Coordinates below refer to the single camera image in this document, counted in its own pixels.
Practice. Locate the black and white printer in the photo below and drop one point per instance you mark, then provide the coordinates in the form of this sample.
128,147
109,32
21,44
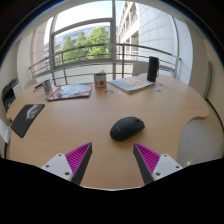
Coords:
8,96

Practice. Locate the grey building facade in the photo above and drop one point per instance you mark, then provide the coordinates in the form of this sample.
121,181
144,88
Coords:
153,30

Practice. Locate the green trees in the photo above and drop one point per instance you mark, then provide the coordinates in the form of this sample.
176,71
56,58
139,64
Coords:
95,41

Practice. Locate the metal balcony railing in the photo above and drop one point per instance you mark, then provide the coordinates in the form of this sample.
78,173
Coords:
122,60

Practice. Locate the black cylinder speaker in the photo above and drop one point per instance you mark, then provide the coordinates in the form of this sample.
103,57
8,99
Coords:
153,68

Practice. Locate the red and dark magazine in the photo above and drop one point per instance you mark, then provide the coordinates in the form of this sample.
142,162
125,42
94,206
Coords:
71,91

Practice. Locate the black computer mouse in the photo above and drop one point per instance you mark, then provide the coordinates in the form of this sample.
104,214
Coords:
126,128

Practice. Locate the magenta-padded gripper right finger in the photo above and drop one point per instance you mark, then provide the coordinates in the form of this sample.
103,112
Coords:
150,159

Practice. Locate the black mouse pad grey print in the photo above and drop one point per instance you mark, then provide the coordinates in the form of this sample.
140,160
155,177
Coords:
25,121

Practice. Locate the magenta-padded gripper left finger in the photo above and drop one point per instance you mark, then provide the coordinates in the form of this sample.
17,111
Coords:
75,159

